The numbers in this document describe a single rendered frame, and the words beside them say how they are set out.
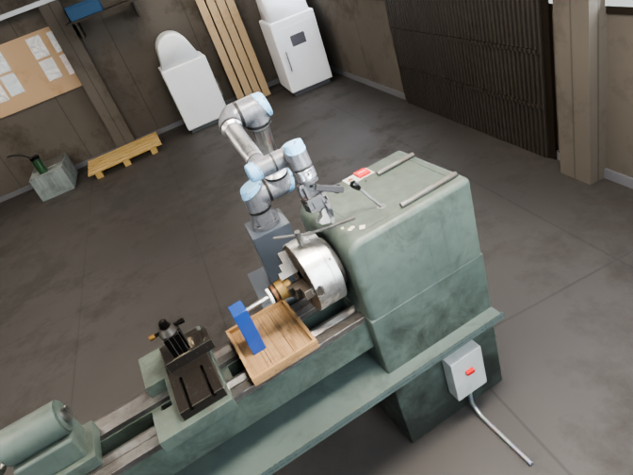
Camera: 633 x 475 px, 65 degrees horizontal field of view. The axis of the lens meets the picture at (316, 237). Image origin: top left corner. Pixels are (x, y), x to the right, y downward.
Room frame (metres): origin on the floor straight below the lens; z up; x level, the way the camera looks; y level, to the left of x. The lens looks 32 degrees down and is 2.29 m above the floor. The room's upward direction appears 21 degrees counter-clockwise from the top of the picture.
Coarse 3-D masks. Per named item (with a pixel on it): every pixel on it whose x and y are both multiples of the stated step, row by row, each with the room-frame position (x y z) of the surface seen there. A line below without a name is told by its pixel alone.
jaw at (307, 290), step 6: (300, 282) 1.64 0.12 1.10; (306, 282) 1.62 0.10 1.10; (288, 288) 1.62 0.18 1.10; (294, 288) 1.61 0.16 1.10; (300, 288) 1.59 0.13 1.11; (306, 288) 1.58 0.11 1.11; (312, 288) 1.56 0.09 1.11; (318, 288) 1.56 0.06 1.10; (294, 294) 1.62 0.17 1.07; (300, 294) 1.59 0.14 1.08; (306, 294) 1.55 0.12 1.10; (312, 294) 1.56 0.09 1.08; (318, 294) 1.55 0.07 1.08
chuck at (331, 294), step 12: (288, 252) 1.72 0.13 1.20; (300, 252) 1.65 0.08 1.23; (312, 252) 1.64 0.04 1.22; (300, 264) 1.61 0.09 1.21; (312, 264) 1.60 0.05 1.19; (324, 264) 1.59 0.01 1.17; (300, 276) 1.74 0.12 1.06; (312, 276) 1.57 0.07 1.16; (324, 276) 1.57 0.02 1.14; (324, 288) 1.55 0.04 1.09; (336, 288) 1.57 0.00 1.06; (312, 300) 1.66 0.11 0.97; (324, 300) 1.55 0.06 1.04; (336, 300) 1.59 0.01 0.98
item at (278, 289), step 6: (276, 282) 1.67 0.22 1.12; (282, 282) 1.65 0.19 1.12; (288, 282) 1.66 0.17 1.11; (270, 288) 1.65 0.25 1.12; (276, 288) 1.64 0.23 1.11; (282, 288) 1.64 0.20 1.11; (276, 294) 1.63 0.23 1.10; (282, 294) 1.62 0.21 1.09; (288, 294) 1.63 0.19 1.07; (276, 300) 1.62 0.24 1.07; (282, 300) 1.63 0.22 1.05
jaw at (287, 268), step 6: (282, 252) 1.75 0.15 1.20; (282, 258) 1.73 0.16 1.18; (288, 258) 1.73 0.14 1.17; (282, 264) 1.72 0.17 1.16; (288, 264) 1.71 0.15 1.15; (294, 264) 1.71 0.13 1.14; (282, 270) 1.70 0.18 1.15; (288, 270) 1.70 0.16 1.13; (294, 270) 1.70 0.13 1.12; (282, 276) 1.68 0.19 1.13; (288, 276) 1.68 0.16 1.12
